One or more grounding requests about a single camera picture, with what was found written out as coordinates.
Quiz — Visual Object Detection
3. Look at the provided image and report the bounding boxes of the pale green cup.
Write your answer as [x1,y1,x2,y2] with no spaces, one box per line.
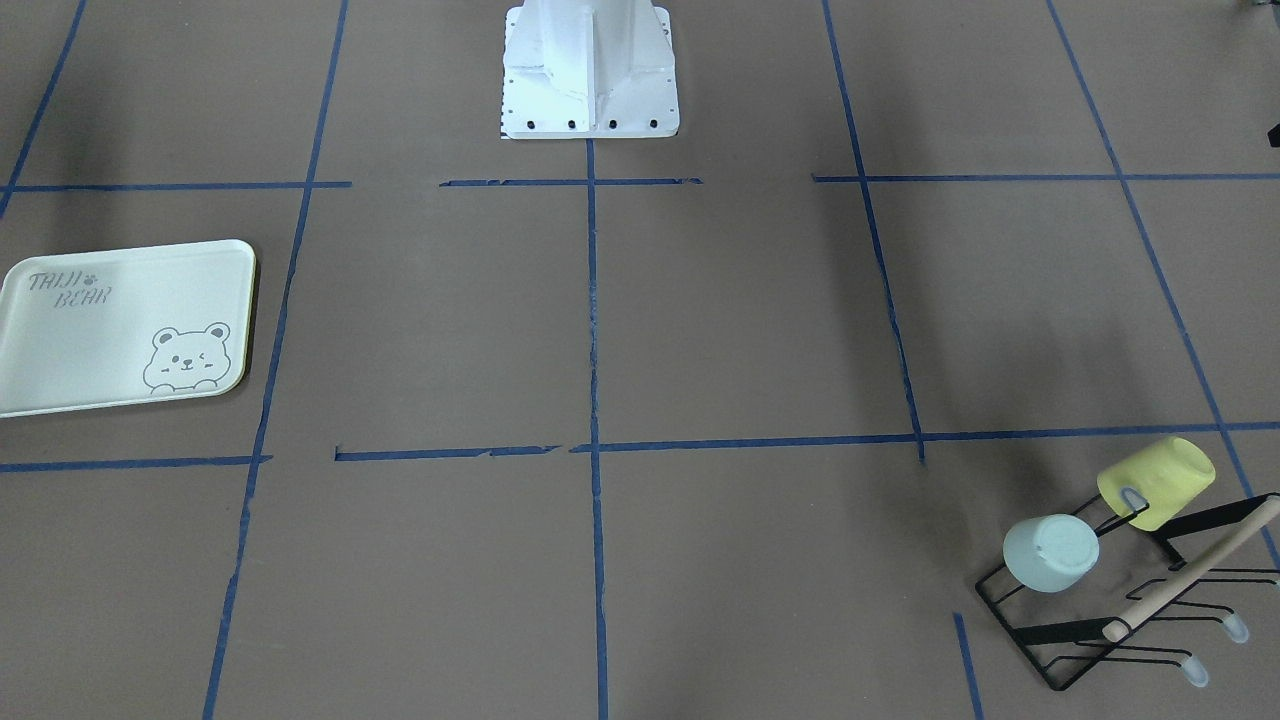
[1002,514,1100,593]

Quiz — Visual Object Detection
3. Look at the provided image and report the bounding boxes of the white bear serving tray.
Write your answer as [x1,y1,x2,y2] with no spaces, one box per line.
[1,240,259,418]

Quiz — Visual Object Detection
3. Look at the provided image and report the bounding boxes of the yellow cup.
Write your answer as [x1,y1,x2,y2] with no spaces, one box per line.
[1097,436,1216,532]

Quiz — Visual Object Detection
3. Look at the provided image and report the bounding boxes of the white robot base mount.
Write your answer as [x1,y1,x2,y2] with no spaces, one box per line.
[500,1,681,140]

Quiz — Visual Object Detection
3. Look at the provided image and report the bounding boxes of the black wire cup rack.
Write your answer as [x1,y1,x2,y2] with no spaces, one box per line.
[974,492,1277,692]

